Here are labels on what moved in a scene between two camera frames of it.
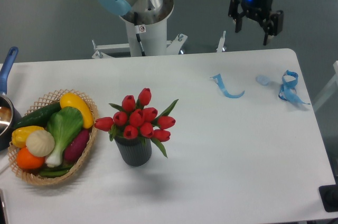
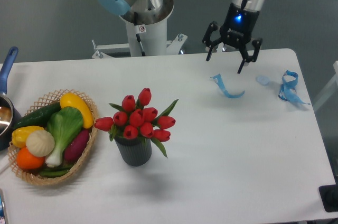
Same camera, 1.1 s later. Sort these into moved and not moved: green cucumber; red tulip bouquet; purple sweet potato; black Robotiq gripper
Moved: black Robotiq gripper
Not moved: red tulip bouquet; purple sweet potato; green cucumber
